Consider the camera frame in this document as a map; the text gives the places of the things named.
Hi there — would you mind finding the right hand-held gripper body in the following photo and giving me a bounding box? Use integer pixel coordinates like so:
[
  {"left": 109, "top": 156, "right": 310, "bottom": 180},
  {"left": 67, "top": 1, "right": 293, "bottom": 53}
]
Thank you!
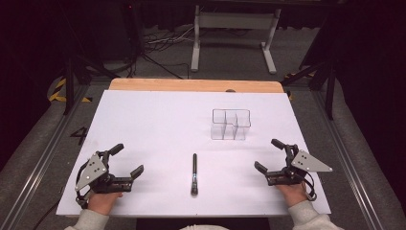
[{"left": 266, "top": 144, "right": 333, "bottom": 187}]

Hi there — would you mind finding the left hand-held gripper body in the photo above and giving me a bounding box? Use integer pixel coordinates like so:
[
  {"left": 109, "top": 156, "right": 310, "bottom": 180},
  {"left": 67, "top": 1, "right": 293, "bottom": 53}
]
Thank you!
[{"left": 75, "top": 150, "right": 135, "bottom": 209}]

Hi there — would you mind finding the clear plastic organizer box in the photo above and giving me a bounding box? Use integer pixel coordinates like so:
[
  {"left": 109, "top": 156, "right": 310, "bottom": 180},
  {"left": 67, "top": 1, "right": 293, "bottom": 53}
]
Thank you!
[{"left": 210, "top": 108, "right": 252, "bottom": 141}]

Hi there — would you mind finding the black makeup brush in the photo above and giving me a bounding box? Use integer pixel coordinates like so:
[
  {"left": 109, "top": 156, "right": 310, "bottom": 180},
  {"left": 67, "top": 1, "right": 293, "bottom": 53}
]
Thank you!
[{"left": 191, "top": 152, "right": 199, "bottom": 197}]

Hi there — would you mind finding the person's left hand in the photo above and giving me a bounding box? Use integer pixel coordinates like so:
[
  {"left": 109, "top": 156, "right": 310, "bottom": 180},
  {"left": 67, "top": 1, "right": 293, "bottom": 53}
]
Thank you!
[{"left": 87, "top": 191, "right": 124, "bottom": 217}]

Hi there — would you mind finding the person's right hand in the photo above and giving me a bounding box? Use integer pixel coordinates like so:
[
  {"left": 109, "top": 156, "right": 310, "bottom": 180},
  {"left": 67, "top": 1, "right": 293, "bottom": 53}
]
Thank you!
[{"left": 276, "top": 182, "right": 310, "bottom": 208}]

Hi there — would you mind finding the white table board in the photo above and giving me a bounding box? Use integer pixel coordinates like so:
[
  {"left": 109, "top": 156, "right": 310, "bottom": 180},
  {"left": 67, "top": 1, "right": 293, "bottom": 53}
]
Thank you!
[{"left": 56, "top": 89, "right": 332, "bottom": 219}]

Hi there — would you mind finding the black tripod stand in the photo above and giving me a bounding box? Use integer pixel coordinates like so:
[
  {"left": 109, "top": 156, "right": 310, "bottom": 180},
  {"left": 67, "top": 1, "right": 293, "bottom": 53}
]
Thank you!
[
  {"left": 281, "top": 47, "right": 339, "bottom": 121},
  {"left": 56, "top": 6, "right": 121, "bottom": 116}
]

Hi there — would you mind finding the yellow black floor tape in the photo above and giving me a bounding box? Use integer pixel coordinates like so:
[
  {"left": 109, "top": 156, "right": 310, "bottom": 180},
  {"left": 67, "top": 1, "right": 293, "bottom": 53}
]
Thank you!
[{"left": 47, "top": 77, "right": 93, "bottom": 104}]

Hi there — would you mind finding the person's light clothing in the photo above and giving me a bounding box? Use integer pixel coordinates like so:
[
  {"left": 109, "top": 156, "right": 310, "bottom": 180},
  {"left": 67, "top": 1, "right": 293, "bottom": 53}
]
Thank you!
[{"left": 178, "top": 224, "right": 231, "bottom": 230}]

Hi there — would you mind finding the wooden table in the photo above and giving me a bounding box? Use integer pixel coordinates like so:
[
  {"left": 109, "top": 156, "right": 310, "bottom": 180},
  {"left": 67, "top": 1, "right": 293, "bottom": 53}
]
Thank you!
[{"left": 108, "top": 78, "right": 285, "bottom": 94}]

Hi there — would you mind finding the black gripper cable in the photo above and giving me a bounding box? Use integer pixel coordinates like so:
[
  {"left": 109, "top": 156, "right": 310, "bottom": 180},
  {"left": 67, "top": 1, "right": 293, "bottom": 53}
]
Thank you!
[
  {"left": 303, "top": 173, "right": 318, "bottom": 202},
  {"left": 32, "top": 199, "right": 63, "bottom": 230}
]

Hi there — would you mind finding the aluminium floor rail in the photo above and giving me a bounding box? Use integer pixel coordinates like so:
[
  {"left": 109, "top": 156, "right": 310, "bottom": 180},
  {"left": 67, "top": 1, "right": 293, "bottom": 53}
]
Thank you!
[
  {"left": 313, "top": 90, "right": 386, "bottom": 230},
  {"left": 0, "top": 84, "right": 92, "bottom": 230}
]

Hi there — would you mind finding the bundle of floor cables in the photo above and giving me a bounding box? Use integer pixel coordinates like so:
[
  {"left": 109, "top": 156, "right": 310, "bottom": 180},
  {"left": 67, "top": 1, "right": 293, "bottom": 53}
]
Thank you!
[{"left": 140, "top": 25, "right": 196, "bottom": 80}]

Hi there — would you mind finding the white metal stand frame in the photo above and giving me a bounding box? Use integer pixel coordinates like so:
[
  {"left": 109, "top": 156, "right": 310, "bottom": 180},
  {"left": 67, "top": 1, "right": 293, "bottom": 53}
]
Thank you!
[{"left": 190, "top": 5, "right": 282, "bottom": 75}]

